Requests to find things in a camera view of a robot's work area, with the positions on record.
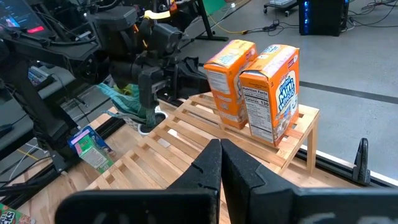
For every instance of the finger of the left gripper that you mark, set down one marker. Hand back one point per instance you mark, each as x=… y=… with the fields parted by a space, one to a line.
x=149 y=87
x=191 y=81

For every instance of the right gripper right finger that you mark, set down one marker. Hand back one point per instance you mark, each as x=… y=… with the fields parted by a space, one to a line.
x=264 y=205

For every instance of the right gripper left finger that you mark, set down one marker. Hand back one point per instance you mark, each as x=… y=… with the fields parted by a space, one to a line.
x=186 y=205

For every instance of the orange Mini Wheats cereal box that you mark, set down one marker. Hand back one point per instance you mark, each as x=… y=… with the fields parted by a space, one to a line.
x=270 y=102
x=224 y=93

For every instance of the green Apple Jacks cereal box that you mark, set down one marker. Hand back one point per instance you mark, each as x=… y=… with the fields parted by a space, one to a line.
x=93 y=155
x=12 y=216

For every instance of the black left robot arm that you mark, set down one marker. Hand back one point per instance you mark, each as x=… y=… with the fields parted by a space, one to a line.
x=62 y=53

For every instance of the wooden slatted shelf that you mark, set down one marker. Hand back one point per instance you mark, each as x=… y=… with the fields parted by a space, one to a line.
x=311 y=146

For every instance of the succulent in patterned pot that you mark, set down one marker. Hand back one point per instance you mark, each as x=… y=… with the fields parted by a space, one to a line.
x=126 y=90

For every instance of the snake plant in white pot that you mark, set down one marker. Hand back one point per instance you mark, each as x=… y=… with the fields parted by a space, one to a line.
x=124 y=102

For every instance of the yellow tape tag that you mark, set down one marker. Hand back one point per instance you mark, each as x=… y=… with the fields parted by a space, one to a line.
x=157 y=14

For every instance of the black desk leg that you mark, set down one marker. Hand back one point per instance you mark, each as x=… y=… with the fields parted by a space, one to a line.
x=205 y=21

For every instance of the green board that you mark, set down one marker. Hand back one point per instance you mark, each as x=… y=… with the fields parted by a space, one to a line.
x=214 y=6

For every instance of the black backlit keyboard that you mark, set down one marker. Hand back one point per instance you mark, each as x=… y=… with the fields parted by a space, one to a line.
x=37 y=76

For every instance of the small wheeled cart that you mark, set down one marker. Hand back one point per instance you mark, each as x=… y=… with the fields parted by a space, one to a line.
x=280 y=6

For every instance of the dark computer screen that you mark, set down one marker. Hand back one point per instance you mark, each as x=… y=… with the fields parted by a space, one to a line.
x=18 y=15

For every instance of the grey side desk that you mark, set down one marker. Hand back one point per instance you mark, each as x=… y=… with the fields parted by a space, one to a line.
x=15 y=109

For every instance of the black computer tower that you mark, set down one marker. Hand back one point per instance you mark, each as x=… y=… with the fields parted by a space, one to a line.
x=323 y=17

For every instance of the black clamp bracket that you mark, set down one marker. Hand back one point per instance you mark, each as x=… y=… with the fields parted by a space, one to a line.
x=362 y=161

